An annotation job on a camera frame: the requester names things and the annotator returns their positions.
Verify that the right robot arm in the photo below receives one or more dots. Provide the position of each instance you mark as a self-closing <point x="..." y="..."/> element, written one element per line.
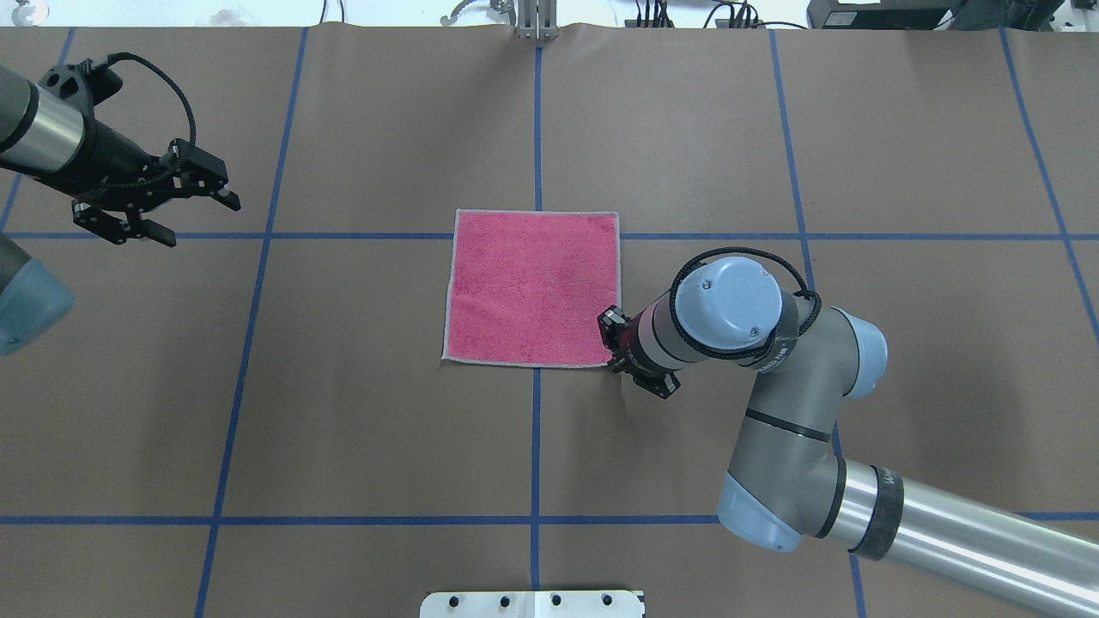
<point x="784" y="481"/>

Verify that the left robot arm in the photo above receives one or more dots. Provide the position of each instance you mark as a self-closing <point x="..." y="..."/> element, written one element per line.
<point x="52" y="136"/>

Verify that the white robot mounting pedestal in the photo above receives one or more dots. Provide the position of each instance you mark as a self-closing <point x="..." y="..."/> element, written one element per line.
<point x="561" y="603"/>

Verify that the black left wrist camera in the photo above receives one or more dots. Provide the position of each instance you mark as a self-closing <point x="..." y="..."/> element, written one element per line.
<point x="83" y="85"/>

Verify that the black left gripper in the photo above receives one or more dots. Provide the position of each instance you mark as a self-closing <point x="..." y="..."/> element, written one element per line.
<point x="114" y="156"/>

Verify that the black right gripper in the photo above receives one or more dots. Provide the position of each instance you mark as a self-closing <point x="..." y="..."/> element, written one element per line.
<point x="634" y="339"/>

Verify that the pink and grey towel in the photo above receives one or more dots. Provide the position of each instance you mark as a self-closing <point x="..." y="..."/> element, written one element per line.
<point x="527" y="287"/>

